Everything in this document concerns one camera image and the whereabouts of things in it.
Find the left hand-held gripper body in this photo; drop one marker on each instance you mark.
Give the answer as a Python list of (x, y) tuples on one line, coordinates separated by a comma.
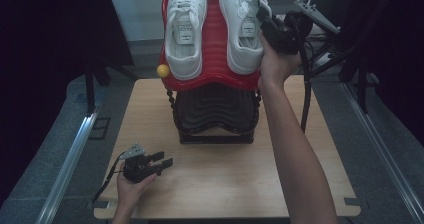
[(136, 169)]

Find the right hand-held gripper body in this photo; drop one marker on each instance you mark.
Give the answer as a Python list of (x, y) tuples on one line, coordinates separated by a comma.
[(286, 34)]

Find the white sneaker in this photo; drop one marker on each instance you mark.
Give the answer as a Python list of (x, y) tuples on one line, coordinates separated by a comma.
[(185, 57), (243, 54)]

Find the red and black shoe rack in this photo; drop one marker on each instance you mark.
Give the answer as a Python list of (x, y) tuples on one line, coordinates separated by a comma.
[(215, 50)]

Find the person's left hand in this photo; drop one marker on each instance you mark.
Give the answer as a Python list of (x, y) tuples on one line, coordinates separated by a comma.
[(131, 192)]

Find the person's right hand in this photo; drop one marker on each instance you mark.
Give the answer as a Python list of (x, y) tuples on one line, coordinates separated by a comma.
[(278, 65)]

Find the white power strip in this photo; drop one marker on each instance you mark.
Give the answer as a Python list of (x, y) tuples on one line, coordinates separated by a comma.
[(324, 59)]

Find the black metal stand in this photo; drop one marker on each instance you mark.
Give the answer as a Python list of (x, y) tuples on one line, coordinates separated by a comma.
[(90, 90), (361, 80)]

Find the dark curtain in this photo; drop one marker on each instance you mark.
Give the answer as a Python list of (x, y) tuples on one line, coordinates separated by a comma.
[(403, 67), (43, 67)]

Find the black square floor bracket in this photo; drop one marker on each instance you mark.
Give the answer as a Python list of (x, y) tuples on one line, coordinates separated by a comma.
[(99, 128)]

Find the metal floor rail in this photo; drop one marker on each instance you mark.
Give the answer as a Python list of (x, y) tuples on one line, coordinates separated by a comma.
[(383, 154), (66, 170)]

